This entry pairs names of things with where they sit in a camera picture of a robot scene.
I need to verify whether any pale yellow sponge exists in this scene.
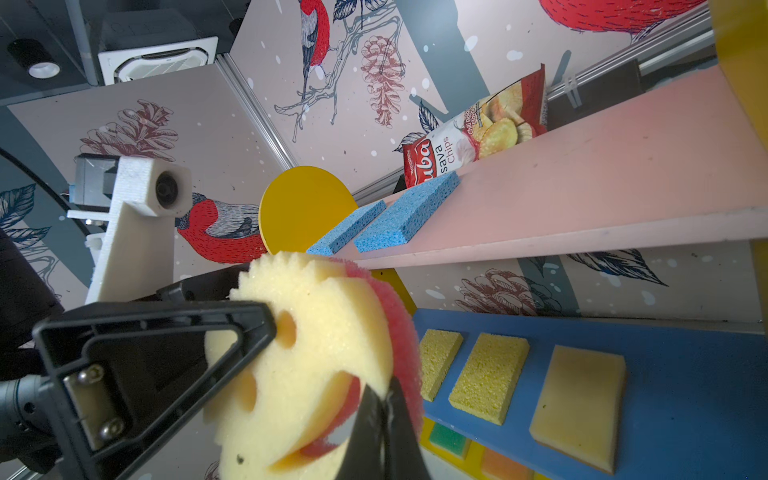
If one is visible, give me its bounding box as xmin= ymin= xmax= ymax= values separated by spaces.
xmin=529 ymin=345 xmax=628 ymax=475

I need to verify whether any white ceiling air vent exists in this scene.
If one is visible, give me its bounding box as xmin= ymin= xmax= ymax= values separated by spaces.
xmin=98 ymin=36 xmax=218 ymax=85

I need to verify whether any orange foam sponge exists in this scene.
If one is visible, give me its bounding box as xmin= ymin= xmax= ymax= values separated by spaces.
xmin=481 ymin=448 xmax=534 ymax=480

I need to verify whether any yellow wooden shelf unit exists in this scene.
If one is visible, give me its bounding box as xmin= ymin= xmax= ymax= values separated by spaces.
xmin=257 ymin=0 xmax=768 ymax=480

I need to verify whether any blue sponge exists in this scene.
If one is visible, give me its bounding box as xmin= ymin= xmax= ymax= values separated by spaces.
xmin=307 ymin=200 xmax=387 ymax=256
xmin=354 ymin=172 xmax=460 ymax=253

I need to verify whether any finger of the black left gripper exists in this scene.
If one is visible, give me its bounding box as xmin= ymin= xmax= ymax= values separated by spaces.
xmin=155 ymin=264 xmax=249 ymax=302
xmin=32 ymin=301 xmax=277 ymax=479

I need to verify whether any yellow smiley face sponge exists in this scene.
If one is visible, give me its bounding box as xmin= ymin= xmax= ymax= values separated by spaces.
xmin=204 ymin=252 xmax=424 ymax=479

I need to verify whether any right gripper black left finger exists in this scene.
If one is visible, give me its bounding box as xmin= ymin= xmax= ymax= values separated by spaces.
xmin=335 ymin=386 xmax=385 ymax=480

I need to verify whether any light green foam sponge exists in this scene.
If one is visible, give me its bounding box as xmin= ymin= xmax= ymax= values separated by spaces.
xmin=428 ymin=423 xmax=471 ymax=459

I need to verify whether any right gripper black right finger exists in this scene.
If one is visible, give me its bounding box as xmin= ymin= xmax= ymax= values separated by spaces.
xmin=383 ymin=377 xmax=431 ymax=480

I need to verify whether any yellow cellulose sponge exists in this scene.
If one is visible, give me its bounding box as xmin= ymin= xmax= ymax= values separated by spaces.
xmin=449 ymin=333 xmax=530 ymax=426

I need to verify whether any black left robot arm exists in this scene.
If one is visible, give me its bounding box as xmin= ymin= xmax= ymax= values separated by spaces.
xmin=1 ymin=235 xmax=277 ymax=479

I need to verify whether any round black ceiling spotlight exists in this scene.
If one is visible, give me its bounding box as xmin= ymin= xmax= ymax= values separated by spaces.
xmin=7 ymin=38 xmax=61 ymax=80

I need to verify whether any red cassava chips bag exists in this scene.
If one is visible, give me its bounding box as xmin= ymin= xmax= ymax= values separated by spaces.
xmin=397 ymin=65 xmax=547 ymax=188

